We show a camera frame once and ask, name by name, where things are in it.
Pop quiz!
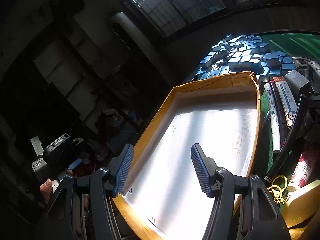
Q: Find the long black pen case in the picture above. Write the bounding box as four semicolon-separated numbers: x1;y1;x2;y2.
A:
264;94;308;186

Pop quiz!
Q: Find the white air conditioner column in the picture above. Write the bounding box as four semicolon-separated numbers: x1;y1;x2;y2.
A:
111;12;158;63

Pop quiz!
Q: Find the yellow cardboard box tray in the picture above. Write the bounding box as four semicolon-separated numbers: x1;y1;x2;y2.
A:
114;72;260;239

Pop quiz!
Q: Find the white paint marker pen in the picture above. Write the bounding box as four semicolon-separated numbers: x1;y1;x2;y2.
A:
264;83;281;154

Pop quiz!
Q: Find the black red marker pen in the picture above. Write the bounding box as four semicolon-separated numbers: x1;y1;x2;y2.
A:
270;80;289;146

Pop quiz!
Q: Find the gold key ring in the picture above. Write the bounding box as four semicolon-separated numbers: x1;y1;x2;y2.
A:
267;174;292;205

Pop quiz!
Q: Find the pink rose hand cream tube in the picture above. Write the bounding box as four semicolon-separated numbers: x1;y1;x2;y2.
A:
287;151;317;192

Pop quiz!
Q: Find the person's left hand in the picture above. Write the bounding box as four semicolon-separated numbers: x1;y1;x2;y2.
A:
39;178;60;204

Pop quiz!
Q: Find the blue white mahjong tile pile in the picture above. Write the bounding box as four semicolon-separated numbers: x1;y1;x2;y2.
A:
193;34;297;83

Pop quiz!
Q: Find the white phone charger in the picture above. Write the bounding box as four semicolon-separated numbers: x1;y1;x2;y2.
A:
284;70;310;96

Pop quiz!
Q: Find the white orange ointment box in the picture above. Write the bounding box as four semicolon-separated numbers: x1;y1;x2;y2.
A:
273;76;297;127

